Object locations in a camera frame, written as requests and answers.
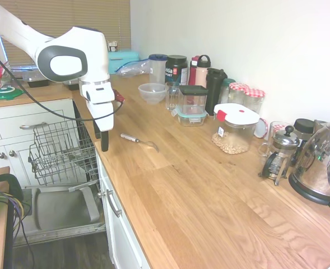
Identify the red water bottle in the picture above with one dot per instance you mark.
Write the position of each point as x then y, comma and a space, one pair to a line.
192, 74

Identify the jar with red checkered lid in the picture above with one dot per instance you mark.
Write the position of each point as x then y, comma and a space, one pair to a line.
236, 93
254, 102

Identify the pink bottle with black lid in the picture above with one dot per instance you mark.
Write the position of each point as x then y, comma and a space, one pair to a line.
201, 74

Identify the glass french press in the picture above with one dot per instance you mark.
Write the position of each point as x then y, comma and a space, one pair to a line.
282, 157

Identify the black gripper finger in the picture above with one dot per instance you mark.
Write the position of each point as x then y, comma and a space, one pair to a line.
97, 131
105, 141

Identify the clear drinking glass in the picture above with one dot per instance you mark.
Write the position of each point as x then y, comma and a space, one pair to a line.
171, 98

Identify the peanut container with white lid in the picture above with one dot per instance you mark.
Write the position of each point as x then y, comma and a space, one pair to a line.
234, 131

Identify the small silver cabinet knob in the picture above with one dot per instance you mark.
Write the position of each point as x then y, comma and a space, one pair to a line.
101, 194

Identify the black shaker bottle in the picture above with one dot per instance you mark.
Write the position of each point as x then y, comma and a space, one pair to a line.
213, 89

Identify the small white labelled jar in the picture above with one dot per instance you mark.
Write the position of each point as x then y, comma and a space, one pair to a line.
113, 47

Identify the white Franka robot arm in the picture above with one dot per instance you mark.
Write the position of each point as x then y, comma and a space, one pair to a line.
69, 42

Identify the glass jar with green lid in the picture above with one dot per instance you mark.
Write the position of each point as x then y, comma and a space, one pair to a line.
225, 92

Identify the open clear glass jar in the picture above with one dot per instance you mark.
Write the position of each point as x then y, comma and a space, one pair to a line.
275, 131

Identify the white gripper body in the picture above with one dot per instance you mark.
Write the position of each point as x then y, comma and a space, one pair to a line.
100, 98

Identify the black protein powder tub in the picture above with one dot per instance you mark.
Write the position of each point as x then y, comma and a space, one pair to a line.
176, 70

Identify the clear container with black lid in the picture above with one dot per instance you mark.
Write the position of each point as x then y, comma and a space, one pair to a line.
192, 90

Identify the clear pitcher with blue lid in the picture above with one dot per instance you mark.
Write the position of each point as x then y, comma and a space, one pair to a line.
157, 70

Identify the black plastic tray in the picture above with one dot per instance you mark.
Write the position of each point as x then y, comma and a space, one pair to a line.
37, 83
73, 86

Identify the brown window blind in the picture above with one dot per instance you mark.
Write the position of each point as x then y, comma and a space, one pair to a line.
69, 14

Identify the glass container with teal lid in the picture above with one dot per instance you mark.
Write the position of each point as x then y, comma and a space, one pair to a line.
191, 120

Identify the clear plastic bowl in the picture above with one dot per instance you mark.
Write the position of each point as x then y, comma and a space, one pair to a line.
150, 95

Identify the clear zip plastic bag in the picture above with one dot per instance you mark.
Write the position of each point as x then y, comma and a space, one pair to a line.
131, 70

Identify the green plastic lid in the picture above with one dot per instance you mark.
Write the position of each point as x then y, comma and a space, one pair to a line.
2, 94

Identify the grey dishwasher door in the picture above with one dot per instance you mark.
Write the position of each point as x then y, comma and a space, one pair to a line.
64, 207

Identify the green and black clamp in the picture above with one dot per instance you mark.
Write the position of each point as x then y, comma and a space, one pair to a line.
13, 185

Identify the shiny steel electric kettle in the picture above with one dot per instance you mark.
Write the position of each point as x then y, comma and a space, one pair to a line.
318, 168

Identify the teal bread box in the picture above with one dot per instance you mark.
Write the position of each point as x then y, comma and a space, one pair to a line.
125, 56

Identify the red and white jar lid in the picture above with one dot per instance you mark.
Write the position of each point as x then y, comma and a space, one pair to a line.
261, 127

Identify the black coffee grinder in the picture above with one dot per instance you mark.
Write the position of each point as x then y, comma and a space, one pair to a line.
303, 126

